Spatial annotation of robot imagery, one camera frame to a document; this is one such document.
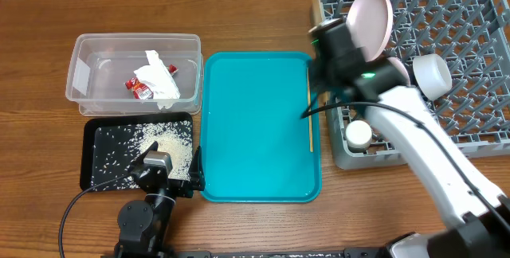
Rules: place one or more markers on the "grey bowl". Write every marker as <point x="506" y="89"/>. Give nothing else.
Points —
<point x="432" y="75"/>

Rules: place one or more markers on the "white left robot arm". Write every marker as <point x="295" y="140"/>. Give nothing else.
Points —
<point x="143" y="223"/>

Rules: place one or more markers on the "pink bowl with rice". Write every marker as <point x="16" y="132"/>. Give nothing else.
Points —
<point x="400" y="67"/>

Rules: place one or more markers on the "grey dishwasher rack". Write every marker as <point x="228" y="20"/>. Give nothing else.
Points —
<point x="470" y="36"/>

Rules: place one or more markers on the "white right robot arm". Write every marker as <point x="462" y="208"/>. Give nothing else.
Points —
<point x="474" y="210"/>

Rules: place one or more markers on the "white round plate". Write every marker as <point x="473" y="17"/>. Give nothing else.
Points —
<point x="370" y="23"/>

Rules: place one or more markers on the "black waste tray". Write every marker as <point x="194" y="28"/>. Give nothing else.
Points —
<point x="93" y="124"/>

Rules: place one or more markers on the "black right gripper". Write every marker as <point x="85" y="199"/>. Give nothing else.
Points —
<point x="317" y="79"/>

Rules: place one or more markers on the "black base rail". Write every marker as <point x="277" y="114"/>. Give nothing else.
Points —
<point x="368" y="252"/>

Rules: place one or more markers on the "spilled rice grains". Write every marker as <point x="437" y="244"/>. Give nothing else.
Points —
<point x="114" y="147"/>

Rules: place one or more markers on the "wooden chopstick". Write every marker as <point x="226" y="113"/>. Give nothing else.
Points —
<point x="309" y="98"/>

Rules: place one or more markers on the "white cup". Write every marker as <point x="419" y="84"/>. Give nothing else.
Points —
<point x="358" y="135"/>

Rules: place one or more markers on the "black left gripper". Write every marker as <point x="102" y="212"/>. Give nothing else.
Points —
<point x="185" y="189"/>

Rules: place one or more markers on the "teal plastic tray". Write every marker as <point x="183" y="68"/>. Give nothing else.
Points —
<point x="255" y="143"/>

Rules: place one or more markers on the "clear plastic bin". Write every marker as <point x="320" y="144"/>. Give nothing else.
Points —
<point x="102" y="63"/>

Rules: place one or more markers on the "red snack wrapper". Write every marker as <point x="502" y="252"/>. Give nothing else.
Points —
<point x="141" y="91"/>

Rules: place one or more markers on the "white napkin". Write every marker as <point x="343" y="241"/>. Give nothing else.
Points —
<point x="159" y="80"/>

